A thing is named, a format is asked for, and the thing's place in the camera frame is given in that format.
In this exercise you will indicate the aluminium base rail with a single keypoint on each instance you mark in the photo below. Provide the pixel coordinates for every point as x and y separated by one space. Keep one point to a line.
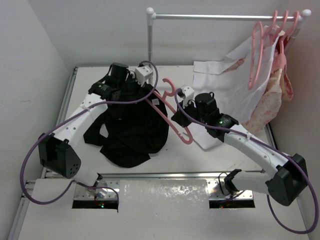
175 161

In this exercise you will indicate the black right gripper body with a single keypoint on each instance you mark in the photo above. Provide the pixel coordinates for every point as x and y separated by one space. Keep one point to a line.
191 109

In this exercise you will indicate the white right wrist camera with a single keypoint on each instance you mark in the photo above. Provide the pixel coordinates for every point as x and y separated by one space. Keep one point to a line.
187 94

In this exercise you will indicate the white shirt on hanger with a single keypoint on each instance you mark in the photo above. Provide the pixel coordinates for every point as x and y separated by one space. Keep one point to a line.
228 79

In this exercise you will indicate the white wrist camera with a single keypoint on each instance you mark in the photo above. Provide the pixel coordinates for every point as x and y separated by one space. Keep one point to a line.
187 94
143 74

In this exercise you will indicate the black shirt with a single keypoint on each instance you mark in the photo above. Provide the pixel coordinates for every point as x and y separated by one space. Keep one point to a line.
129 133

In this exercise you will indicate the pink floral garment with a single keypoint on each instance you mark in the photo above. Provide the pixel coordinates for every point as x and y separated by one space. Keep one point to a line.
278 88

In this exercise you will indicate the white foil cover sheet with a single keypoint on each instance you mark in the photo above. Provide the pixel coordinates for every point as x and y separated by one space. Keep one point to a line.
178 196

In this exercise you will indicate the pink hanger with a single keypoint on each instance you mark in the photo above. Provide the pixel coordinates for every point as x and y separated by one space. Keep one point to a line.
288 32
163 99
280 33
255 69

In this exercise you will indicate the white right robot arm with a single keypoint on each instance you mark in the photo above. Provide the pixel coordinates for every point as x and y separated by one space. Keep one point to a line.
284 177

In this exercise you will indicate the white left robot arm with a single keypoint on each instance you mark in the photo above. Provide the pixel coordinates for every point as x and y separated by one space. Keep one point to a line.
57 150

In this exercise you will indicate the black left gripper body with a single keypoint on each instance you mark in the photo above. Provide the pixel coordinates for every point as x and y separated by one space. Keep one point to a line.
133 83

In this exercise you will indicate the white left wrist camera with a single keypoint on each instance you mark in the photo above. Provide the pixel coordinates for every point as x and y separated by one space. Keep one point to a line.
143 74

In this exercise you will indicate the white metal clothes rack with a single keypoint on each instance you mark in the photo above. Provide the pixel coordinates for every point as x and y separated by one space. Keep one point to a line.
184 74

